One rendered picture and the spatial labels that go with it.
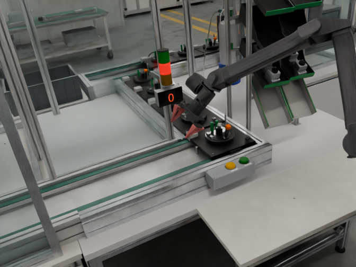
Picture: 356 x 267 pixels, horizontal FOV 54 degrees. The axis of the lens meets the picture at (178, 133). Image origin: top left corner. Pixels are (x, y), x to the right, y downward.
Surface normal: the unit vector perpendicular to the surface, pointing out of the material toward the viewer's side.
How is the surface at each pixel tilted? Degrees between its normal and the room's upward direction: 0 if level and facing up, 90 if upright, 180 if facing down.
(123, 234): 0
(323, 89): 90
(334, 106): 90
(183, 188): 90
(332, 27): 58
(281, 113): 45
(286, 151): 0
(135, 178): 0
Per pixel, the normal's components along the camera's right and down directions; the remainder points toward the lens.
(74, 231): 0.45, 0.40
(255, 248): -0.10, -0.87
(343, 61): -0.61, -0.07
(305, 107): 0.14, -0.29
